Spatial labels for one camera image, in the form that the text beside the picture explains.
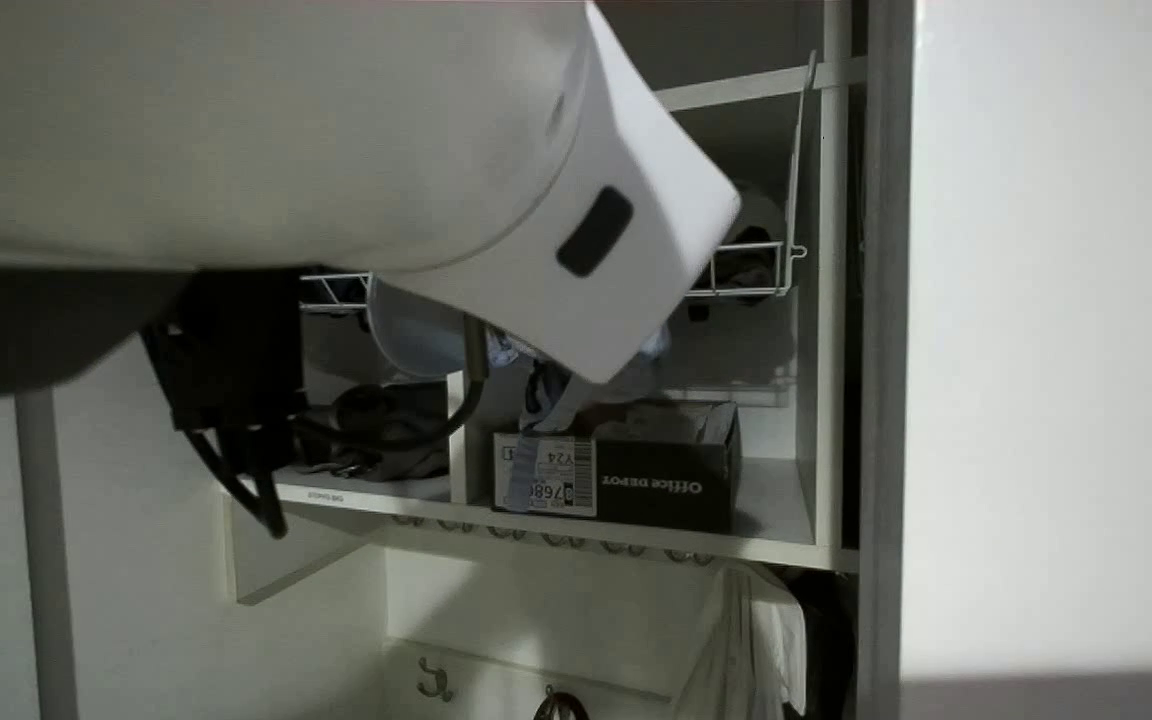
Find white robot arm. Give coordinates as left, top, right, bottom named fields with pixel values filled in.
left=0, top=0, right=740, bottom=397

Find black shoe box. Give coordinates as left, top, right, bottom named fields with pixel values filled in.
left=491, top=402, right=740, bottom=533

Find white plastic bag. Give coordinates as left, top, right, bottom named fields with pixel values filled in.
left=667, top=563, right=809, bottom=720

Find white wire rack basket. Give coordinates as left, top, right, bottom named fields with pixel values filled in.
left=294, top=53, right=822, bottom=319

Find black cable bundle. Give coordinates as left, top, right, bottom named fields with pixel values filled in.
left=139, top=272, right=486, bottom=545

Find white hook rail board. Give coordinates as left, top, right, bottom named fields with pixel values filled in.
left=385, top=640, right=670, bottom=720

